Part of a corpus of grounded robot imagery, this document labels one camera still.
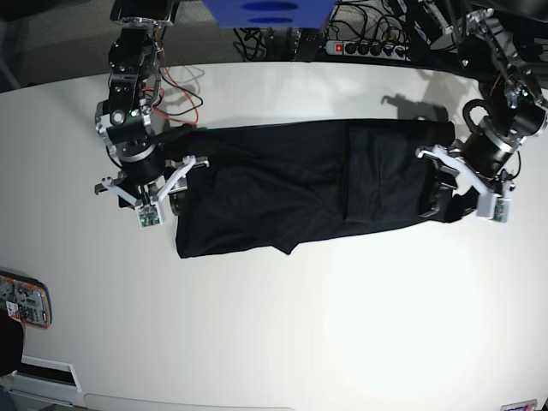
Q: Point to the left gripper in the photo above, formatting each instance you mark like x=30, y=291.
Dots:
x=468, y=176

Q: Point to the small card at edge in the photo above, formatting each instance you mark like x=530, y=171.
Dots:
x=529, y=405

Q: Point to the orange clear parts box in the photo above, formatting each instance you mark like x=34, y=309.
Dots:
x=26, y=299

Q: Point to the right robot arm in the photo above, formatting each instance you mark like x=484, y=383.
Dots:
x=136, y=59

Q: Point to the black power adapter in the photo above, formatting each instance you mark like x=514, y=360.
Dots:
x=309, y=41

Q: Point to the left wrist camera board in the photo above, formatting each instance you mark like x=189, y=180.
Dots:
x=501, y=211

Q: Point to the white power strip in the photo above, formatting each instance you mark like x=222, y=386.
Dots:
x=375, y=49

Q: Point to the black T-shirt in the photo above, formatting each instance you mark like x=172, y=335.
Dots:
x=287, y=184

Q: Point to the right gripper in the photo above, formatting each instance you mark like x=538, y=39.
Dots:
x=152, y=181

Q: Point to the black chair back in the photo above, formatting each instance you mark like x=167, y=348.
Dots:
x=12, y=338

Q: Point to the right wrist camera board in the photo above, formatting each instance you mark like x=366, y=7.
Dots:
x=148, y=216

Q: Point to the blue plastic crate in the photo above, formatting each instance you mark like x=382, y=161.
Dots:
x=270, y=13

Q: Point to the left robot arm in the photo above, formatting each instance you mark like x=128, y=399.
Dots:
x=515, y=103

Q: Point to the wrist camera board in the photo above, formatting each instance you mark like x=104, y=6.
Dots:
x=148, y=216
x=501, y=211

